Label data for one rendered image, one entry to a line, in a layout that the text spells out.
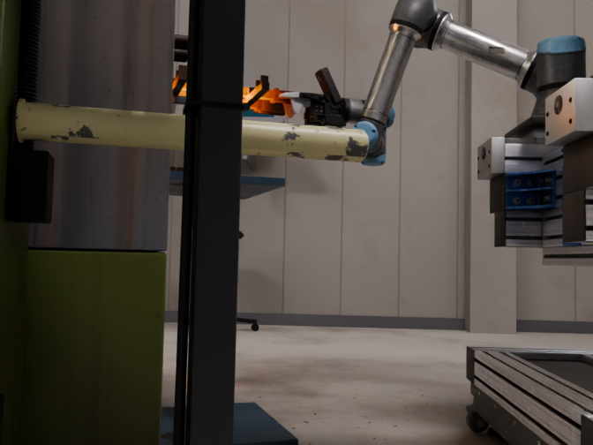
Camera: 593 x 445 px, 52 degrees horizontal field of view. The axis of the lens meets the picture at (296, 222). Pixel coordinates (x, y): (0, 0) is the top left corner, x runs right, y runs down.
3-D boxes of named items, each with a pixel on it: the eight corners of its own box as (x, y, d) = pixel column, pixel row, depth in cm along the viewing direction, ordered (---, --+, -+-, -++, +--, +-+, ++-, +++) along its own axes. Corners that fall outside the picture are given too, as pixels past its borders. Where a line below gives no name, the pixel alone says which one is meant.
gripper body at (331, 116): (311, 120, 174) (349, 124, 178) (311, 90, 174) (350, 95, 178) (302, 125, 181) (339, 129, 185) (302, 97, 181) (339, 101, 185)
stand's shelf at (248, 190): (244, 199, 190) (244, 192, 190) (285, 185, 152) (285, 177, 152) (146, 193, 180) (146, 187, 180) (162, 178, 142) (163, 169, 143)
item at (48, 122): (356, 168, 87) (356, 131, 87) (371, 162, 82) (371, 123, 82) (22, 146, 76) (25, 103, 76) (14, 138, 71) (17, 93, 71)
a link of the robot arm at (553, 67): (538, 82, 154) (537, 30, 155) (533, 96, 167) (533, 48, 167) (590, 79, 150) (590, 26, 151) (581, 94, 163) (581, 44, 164)
